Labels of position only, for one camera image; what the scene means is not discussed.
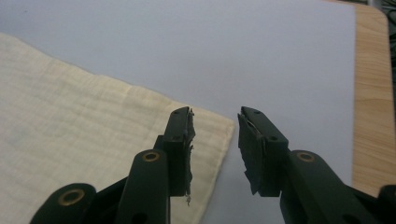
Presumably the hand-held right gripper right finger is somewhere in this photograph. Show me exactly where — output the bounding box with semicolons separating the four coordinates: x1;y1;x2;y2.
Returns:
237;105;290;198

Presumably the cream cloth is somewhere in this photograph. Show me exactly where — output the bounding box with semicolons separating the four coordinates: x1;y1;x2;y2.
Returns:
0;32;236;224

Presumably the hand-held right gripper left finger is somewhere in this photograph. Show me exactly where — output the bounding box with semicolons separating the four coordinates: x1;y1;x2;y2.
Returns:
153;105;197;206

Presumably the white table cover sheet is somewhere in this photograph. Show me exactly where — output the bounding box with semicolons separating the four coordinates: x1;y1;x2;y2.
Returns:
0;0;357;224

